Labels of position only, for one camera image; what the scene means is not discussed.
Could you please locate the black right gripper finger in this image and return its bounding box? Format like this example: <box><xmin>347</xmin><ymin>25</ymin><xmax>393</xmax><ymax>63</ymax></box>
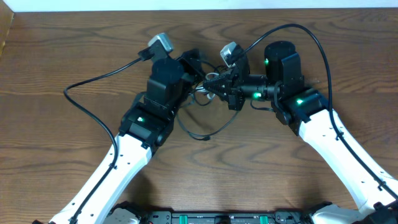
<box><xmin>203</xmin><ymin>83</ymin><xmax>232</xmax><ymax>101</ymax></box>
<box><xmin>205</xmin><ymin>70</ymin><xmax>233</xmax><ymax>84</ymax></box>

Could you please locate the black USB-A cable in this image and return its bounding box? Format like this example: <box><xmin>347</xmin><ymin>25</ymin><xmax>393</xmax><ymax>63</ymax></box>
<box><xmin>175</xmin><ymin>58</ymin><xmax>242</xmax><ymax>141</ymax></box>

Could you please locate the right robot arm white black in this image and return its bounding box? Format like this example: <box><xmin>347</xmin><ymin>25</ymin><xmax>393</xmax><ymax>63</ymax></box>
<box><xmin>203</xmin><ymin>41</ymin><xmax>397</xmax><ymax>223</ymax></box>

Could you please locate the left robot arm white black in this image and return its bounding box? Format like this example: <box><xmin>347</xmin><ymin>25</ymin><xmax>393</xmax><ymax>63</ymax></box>
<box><xmin>50</xmin><ymin>47</ymin><xmax>204</xmax><ymax>224</ymax></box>

